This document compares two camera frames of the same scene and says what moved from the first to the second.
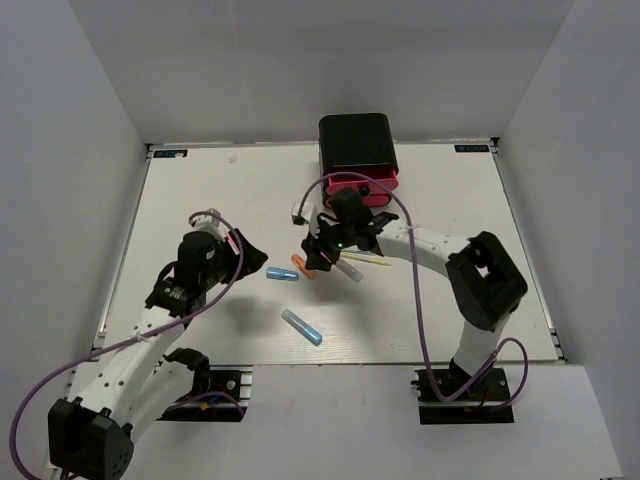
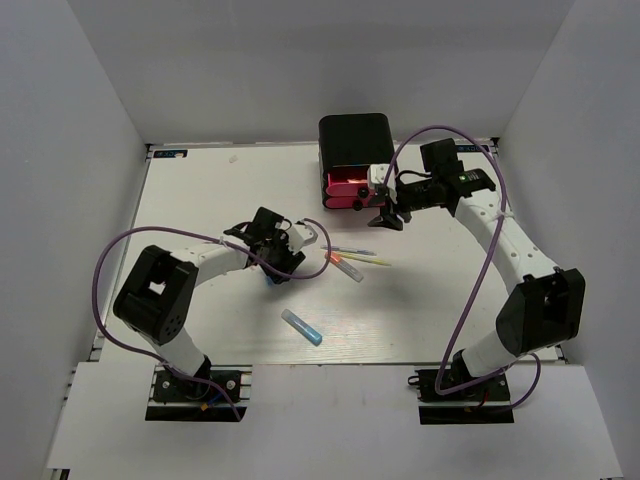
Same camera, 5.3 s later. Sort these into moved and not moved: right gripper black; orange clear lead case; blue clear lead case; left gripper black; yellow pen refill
Moved: left gripper black; right gripper black
Not moved: yellow pen refill; blue clear lead case; orange clear lead case
